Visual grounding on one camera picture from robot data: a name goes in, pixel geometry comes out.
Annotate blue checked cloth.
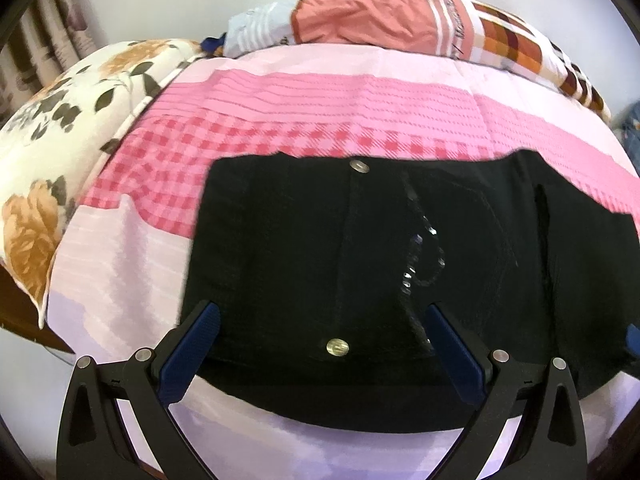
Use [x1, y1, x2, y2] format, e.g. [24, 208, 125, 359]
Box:
[617, 102, 640, 148]

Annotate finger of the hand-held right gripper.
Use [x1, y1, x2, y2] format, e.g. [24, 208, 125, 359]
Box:
[622, 324, 640, 361]

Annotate floral cream pillow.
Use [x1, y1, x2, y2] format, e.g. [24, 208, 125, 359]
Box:
[0, 37, 208, 328]

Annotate wooden bed frame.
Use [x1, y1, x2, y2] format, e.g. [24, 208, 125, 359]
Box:
[0, 260, 76, 356]

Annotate pink checked bed sheet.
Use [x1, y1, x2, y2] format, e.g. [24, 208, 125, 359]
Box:
[45, 42, 640, 480]

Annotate striped brown curtain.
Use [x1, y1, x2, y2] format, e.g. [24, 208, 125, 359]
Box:
[0, 0, 98, 126]

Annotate black pants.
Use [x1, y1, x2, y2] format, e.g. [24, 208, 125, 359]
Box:
[177, 150, 640, 433]

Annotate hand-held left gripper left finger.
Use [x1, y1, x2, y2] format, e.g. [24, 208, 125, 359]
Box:
[55, 300, 222, 480]

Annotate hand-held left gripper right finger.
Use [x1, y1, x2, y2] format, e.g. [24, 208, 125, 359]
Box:
[424, 303, 587, 480]

